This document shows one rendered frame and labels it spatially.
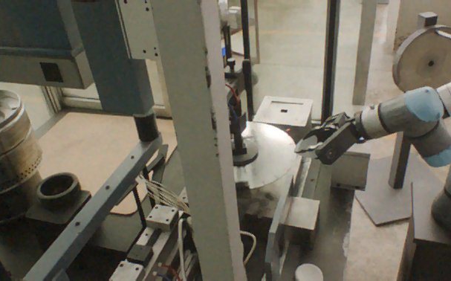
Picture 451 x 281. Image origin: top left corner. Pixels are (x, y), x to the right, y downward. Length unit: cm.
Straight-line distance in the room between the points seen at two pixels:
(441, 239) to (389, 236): 102
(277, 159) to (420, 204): 47
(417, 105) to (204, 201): 64
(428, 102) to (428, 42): 114
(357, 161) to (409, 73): 83
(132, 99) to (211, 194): 56
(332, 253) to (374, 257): 101
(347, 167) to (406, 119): 43
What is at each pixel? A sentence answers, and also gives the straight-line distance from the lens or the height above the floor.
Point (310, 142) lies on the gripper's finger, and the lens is 108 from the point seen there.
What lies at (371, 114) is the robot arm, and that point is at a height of 116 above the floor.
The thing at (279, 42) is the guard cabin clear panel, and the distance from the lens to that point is 153.
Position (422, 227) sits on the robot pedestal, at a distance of 133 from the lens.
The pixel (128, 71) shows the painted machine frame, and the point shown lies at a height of 132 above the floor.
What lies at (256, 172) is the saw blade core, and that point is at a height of 95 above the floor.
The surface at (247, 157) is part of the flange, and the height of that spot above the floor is 96.
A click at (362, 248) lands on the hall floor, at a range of 224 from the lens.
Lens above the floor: 167
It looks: 35 degrees down
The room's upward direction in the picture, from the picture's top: 6 degrees counter-clockwise
